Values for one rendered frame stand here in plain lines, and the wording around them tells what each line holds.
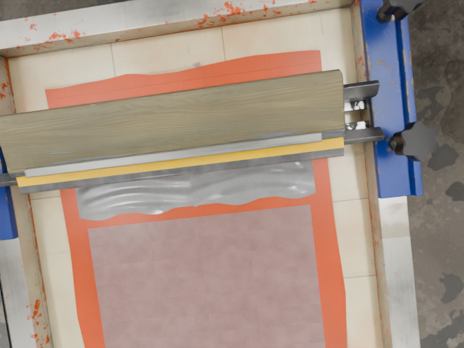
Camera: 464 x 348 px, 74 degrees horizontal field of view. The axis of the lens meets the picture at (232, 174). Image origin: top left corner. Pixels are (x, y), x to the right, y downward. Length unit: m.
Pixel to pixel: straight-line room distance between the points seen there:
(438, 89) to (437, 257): 0.74
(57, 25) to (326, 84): 0.37
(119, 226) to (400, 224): 0.40
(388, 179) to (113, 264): 0.41
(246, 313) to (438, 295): 1.34
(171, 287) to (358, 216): 0.30
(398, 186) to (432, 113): 1.19
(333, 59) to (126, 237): 0.40
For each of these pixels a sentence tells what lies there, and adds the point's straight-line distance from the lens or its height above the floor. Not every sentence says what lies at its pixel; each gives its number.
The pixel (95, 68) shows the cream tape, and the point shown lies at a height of 0.96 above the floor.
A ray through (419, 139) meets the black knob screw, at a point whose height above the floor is 1.06.
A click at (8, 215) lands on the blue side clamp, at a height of 1.00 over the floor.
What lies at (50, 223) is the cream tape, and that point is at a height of 0.96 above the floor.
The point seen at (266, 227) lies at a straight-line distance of 0.47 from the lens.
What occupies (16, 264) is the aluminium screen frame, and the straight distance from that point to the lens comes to 0.56.
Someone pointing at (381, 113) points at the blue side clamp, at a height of 1.00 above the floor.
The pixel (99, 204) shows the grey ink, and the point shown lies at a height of 0.96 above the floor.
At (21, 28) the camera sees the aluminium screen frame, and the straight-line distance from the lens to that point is 0.56.
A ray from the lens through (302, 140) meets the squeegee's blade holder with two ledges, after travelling 0.35.
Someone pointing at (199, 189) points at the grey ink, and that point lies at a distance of 0.46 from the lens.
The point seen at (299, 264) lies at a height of 0.96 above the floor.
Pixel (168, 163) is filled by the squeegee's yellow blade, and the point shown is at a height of 1.04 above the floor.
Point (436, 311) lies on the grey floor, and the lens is 1.79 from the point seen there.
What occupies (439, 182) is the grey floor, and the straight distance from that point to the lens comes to 1.64.
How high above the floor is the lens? 1.41
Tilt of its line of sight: 85 degrees down
